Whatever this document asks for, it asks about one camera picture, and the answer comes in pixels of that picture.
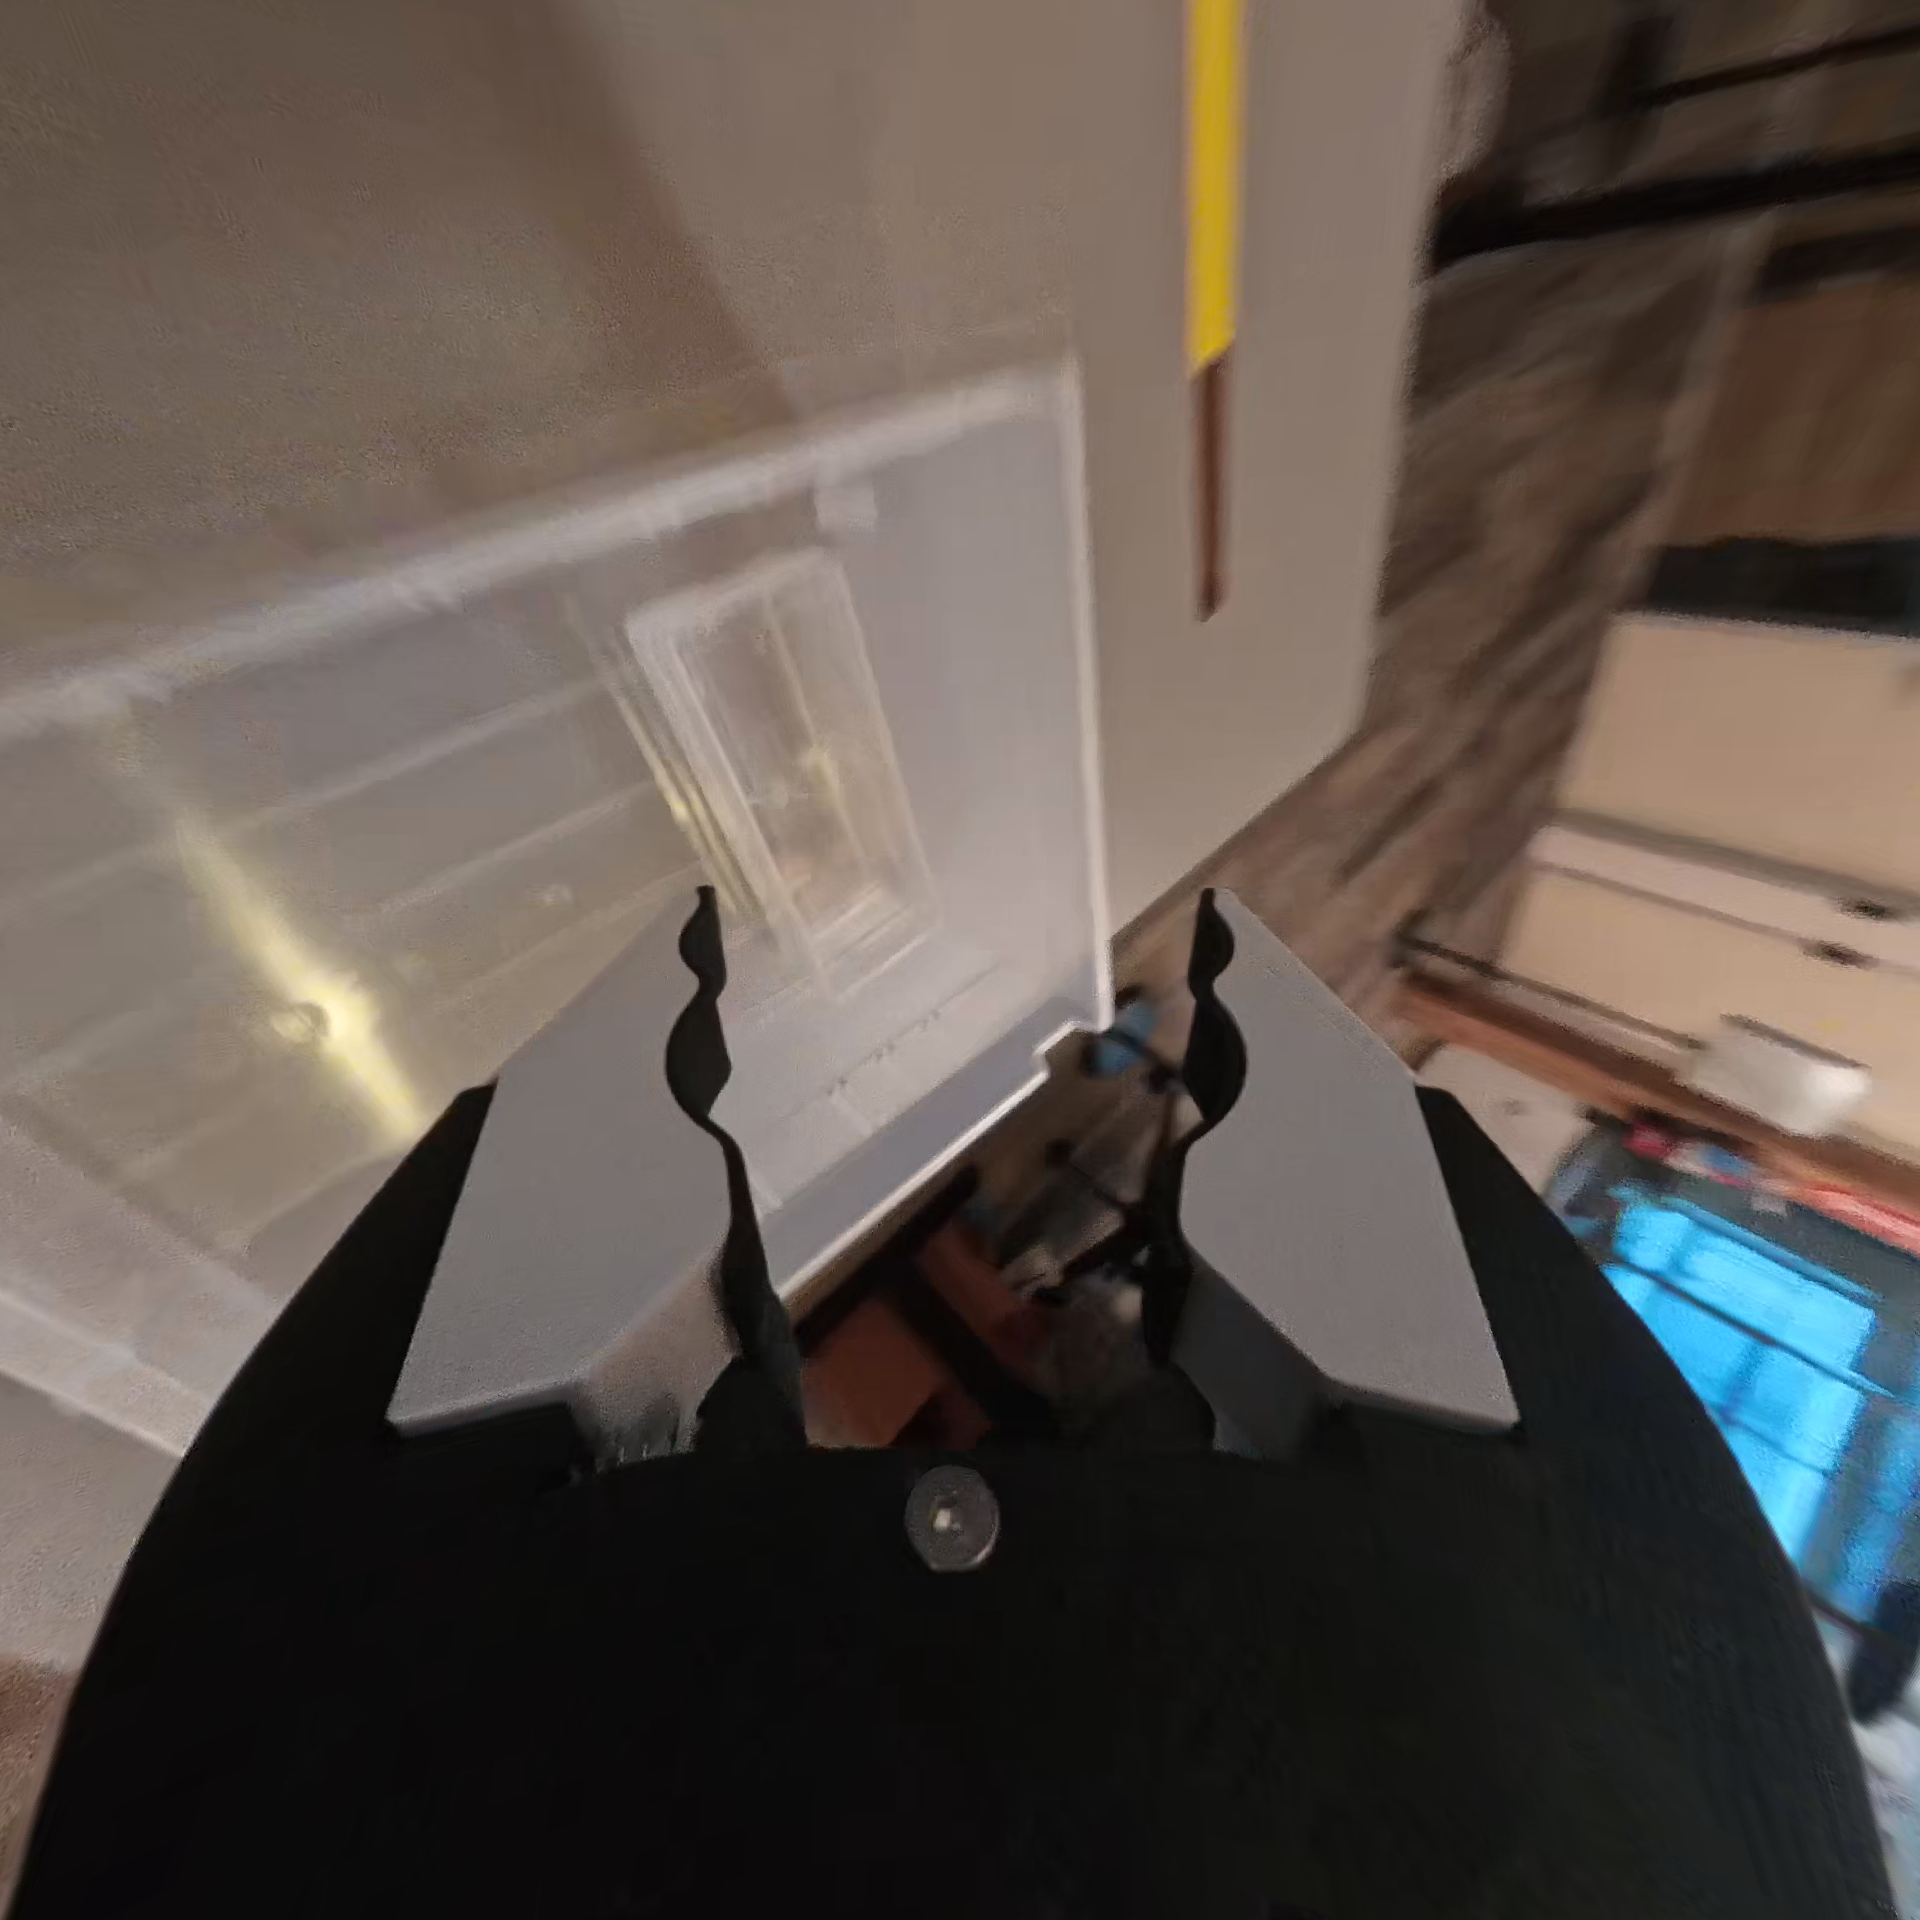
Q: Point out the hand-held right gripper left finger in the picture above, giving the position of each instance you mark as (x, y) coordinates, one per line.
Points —
(570, 1201)

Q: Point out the small clear plastic drawer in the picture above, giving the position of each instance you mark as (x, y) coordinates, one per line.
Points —
(779, 749)

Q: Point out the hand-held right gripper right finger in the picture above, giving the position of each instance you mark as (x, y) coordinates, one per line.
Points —
(1334, 1201)

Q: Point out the yellow tape strip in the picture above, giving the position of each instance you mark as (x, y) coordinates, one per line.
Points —
(1213, 181)

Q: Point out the white double door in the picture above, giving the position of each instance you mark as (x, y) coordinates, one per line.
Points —
(1723, 749)

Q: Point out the large grid window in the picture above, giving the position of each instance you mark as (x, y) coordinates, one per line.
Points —
(1723, 1320)

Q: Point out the clear plastic storage bin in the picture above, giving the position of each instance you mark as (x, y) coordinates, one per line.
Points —
(450, 826)

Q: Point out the whiteboard sign on stand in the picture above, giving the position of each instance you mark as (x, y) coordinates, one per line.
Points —
(1785, 1072)

